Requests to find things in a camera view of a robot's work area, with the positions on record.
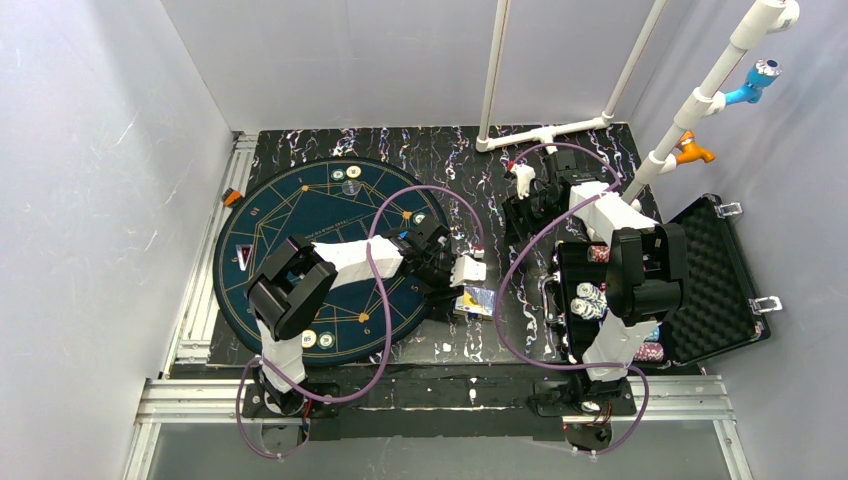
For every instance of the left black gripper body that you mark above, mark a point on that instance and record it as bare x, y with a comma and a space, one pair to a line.
436, 271

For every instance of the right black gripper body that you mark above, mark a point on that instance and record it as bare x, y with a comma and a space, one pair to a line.
525, 211

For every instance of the clear dealer button disc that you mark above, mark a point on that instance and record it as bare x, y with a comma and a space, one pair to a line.
351, 187

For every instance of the yellow chip mat top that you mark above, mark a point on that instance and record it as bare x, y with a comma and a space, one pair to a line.
353, 172

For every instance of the yellow chip mat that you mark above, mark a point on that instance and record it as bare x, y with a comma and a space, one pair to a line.
353, 172
308, 339

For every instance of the green chip mat top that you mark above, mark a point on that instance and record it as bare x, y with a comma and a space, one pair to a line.
338, 175

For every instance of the green chip mat bottom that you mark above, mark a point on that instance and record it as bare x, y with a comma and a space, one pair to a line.
326, 340

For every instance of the yellow chip mat bottom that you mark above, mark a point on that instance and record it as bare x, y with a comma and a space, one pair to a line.
308, 339

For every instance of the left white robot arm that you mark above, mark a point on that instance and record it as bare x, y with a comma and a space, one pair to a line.
291, 285

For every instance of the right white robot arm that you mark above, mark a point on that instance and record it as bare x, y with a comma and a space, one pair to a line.
647, 277

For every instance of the playing card deck box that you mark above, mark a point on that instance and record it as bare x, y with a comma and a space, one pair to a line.
475, 303

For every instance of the red chip stack in case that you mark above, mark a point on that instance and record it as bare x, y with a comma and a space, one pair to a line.
598, 254

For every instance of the round dark blue poker mat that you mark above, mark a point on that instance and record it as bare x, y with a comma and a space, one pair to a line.
305, 201

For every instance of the white chip stack in case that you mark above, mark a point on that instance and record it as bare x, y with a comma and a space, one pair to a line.
589, 303

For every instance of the black poker chip case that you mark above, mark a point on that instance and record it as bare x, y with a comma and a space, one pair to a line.
725, 311

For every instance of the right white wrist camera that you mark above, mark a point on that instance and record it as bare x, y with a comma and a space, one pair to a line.
523, 176

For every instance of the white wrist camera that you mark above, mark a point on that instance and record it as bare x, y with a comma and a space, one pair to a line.
523, 176
467, 269

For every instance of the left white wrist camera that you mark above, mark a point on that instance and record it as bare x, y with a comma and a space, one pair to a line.
467, 269

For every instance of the orange clip on rail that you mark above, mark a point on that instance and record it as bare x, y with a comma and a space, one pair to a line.
231, 197

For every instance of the aluminium rail frame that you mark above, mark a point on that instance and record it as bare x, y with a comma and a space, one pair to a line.
686, 434

